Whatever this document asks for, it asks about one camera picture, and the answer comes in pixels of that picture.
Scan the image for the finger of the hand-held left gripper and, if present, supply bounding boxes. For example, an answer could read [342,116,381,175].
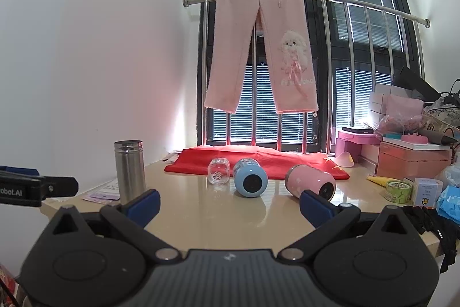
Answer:
[42,176,79,201]

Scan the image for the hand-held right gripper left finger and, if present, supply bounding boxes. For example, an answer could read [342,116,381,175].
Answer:
[46,189,187,263]

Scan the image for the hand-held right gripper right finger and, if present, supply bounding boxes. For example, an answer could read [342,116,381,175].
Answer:
[279,190,420,262]

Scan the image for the pink cup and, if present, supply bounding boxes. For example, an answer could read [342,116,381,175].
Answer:
[285,165,336,202]

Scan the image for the blue cup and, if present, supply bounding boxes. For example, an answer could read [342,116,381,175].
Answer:
[233,158,267,198]

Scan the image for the clear glass cup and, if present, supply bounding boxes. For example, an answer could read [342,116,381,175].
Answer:
[208,158,231,186]

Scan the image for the stainless steel cup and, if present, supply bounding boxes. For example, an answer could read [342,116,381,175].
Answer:
[114,140,146,205]

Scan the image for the printed paper sheets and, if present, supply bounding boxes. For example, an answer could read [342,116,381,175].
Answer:
[82,180,122,202]

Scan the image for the pink cone-shaped item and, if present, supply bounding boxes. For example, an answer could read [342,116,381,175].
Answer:
[336,151,355,167]

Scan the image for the red cloth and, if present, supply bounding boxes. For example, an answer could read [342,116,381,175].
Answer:
[164,145,350,181]

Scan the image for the yellow tube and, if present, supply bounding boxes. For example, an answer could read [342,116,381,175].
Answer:
[366,175,400,187]

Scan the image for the green tape roll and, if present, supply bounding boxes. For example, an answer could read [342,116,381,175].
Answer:
[384,180,412,203]

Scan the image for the large pink box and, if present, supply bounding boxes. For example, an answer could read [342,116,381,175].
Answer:
[375,141,453,180]

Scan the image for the small white carton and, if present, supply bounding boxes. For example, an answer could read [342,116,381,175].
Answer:
[412,177,444,209]

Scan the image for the black cloth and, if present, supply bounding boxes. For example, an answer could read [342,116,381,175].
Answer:
[402,205,460,274]

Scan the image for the white flat box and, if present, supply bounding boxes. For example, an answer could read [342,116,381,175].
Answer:
[382,136,452,151]

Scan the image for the pink comb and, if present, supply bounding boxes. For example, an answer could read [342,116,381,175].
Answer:
[400,134,429,144]

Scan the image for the white storage box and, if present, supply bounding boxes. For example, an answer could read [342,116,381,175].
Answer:
[369,83,425,121]

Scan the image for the blue wipes packet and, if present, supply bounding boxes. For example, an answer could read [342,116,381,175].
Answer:
[436,184,460,222]

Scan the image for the clear plastic bag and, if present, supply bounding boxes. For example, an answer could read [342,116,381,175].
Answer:
[423,98,460,132]

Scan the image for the metal window railing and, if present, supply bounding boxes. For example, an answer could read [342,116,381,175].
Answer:
[182,0,431,155]

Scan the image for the pink fleece pants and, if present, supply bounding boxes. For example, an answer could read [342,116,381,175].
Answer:
[204,0,319,114]

